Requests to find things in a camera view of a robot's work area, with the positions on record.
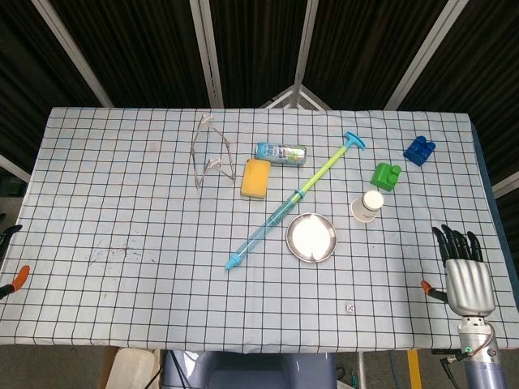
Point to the round steel plate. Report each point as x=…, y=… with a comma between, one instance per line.
x=311, y=239

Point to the yellow sponge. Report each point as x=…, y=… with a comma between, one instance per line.
x=255, y=178

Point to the white folding metal rack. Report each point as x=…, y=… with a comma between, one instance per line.
x=228, y=154

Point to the white paper cup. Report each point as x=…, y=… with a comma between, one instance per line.
x=365, y=210

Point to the light blue drink can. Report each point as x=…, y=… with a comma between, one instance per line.
x=280, y=154

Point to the white triangular frame brace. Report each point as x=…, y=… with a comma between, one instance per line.
x=298, y=91

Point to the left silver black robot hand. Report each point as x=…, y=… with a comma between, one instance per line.
x=22, y=277

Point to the blue green water pump toy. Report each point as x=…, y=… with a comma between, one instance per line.
x=280, y=212

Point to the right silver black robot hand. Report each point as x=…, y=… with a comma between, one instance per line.
x=470, y=283

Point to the white plastic container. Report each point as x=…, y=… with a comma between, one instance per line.
x=134, y=368

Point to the blue toy building block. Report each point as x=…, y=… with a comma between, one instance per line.
x=417, y=153

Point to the grey-blue robot torso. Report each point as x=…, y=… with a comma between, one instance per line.
x=251, y=373

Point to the small white die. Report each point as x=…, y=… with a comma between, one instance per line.
x=350, y=308

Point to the green toy building block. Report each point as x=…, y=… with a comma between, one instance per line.
x=383, y=178

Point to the checked light blue tablecloth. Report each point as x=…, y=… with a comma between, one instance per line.
x=121, y=227

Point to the white aluminium frame post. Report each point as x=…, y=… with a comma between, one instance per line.
x=12, y=166
x=207, y=52
x=72, y=52
x=305, y=52
x=427, y=52
x=507, y=184

